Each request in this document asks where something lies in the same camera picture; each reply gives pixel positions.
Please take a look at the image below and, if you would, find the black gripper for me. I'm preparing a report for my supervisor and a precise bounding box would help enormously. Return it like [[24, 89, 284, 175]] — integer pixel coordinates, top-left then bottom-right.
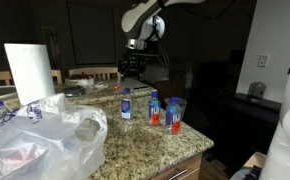
[[118, 58, 147, 80]]

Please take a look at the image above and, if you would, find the white cushion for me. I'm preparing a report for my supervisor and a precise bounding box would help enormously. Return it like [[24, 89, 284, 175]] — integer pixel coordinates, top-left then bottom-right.
[[141, 63, 171, 83]]

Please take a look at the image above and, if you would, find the clear glass plate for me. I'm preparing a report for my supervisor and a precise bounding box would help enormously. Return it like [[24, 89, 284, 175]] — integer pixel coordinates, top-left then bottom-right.
[[86, 81, 110, 93]]

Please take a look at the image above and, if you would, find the white bowl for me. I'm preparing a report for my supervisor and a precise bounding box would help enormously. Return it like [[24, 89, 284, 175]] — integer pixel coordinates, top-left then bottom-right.
[[64, 75, 95, 88]]

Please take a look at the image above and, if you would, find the dark round plate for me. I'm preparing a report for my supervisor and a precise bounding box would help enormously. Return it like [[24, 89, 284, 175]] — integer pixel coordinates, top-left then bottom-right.
[[59, 85, 87, 98]]

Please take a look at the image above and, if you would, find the white paper towel roll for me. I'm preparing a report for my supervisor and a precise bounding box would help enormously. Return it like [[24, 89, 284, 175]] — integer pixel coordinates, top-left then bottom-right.
[[3, 43, 57, 106]]

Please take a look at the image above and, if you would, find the clear plastic bag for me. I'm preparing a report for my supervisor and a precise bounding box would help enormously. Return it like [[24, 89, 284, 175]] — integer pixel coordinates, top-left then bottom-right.
[[0, 93, 109, 180]]

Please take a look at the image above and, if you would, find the wooden base cabinet drawer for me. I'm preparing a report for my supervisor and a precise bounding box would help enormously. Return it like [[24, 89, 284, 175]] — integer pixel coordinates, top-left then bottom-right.
[[149, 152, 204, 180]]

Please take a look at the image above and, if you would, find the dark side table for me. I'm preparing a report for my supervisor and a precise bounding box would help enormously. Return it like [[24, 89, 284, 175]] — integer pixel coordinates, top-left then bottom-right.
[[218, 92, 283, 158]]

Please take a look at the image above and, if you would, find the grey rounded appliance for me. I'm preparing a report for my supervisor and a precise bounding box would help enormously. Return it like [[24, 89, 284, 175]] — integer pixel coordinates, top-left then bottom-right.
[[247, 82, 267, 100]]

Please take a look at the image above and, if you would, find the reddish standing frame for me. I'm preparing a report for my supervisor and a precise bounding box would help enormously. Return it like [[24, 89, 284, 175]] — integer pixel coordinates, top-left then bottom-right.
[[41, 26, 64, 78]]

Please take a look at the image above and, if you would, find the white wall switch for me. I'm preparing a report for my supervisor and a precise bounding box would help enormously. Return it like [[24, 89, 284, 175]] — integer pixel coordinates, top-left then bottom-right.
[[257, 54, 270, 68]]

